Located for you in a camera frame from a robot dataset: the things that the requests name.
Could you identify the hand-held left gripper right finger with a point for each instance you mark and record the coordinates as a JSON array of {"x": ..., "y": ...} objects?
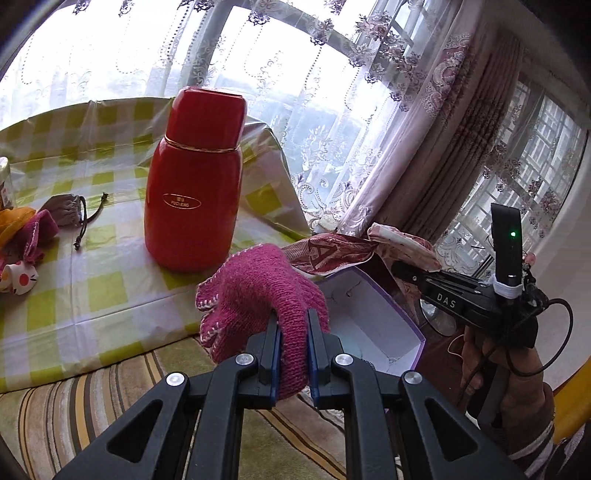
[{"x": 315, "y": 369}]

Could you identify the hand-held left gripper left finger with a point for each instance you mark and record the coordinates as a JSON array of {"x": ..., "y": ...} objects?
[{"x": 276, "y": 344}]

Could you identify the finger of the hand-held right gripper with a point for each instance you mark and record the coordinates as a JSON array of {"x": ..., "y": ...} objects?
[{"x": 411, "y": 276}]

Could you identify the white floral cloth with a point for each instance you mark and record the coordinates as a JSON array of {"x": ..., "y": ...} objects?
[{"x": 406, "y": 244}]

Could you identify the magenta knit glove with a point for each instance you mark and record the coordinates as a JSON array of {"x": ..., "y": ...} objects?
[
  {"x": 263, "y": 290},
  {"x": 41, "y": 235}
]

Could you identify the purple cardboard box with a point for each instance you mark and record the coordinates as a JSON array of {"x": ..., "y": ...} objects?
[{"x": 369, "y": 314}]

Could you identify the white cartoon print sock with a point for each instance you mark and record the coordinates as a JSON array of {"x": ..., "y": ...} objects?
[{"x": 18, "y": 277}]

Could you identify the person's right forearm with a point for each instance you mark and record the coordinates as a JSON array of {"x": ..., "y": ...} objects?
[{"x": 531, "y": 438}]

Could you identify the person's right hand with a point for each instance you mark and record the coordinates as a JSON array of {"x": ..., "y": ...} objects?
[{"x": 471, "y": 369}]

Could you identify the red printed bag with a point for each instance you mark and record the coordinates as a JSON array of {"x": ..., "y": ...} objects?
[{"x": 323, "y": 254}]

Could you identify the mauve embroidered curtain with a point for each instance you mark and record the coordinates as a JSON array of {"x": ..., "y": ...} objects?
[{"x": 415, "y": 138}]

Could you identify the yellow plastic object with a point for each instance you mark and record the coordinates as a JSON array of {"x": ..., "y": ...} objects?
[{"x": 570, "y": 415}]

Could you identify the white embroidered lace curtain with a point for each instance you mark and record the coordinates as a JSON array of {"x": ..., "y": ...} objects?
[
  {"x": 545, "y": 161},
  {"x": 300, "y": 92}
]

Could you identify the yellow green checkered tablecloth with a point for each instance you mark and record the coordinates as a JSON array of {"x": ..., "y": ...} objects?
[{"x": 115, "y": 286}]

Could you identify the brown pleated curtain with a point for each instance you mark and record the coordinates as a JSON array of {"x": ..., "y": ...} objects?
[{"x": 489, "y": 115}]

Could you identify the red thermos flask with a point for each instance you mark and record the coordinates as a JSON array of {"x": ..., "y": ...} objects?
[{"x": 194, "y": 184}]

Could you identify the striped plush cushion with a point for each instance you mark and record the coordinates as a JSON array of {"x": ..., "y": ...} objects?
[{"x": 69, "y": 406}]

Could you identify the orange cloth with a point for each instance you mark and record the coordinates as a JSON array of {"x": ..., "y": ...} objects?
[{"x": 16, "y": 221}]

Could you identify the glass jar with metal lid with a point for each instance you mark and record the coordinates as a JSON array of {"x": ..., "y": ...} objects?
[{"x": 5, "y": 184}]

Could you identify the grey window frame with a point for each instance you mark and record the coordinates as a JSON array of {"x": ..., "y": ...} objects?
[{"x": 217, "y": 27}]

